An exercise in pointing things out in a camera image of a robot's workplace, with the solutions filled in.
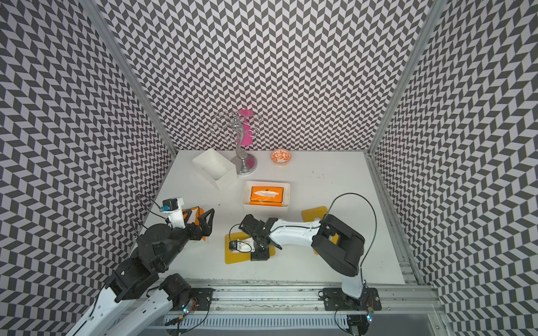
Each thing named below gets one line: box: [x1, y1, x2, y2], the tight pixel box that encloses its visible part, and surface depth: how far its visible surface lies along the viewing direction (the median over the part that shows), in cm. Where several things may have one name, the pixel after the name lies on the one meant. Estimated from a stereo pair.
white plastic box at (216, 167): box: [191, 148, 239, 190], surface depth 112 cm
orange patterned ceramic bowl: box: [270, 148, 293, 166], surface depth 117 cm
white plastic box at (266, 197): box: [241, 181, 291, 213], surface depth 93 cm
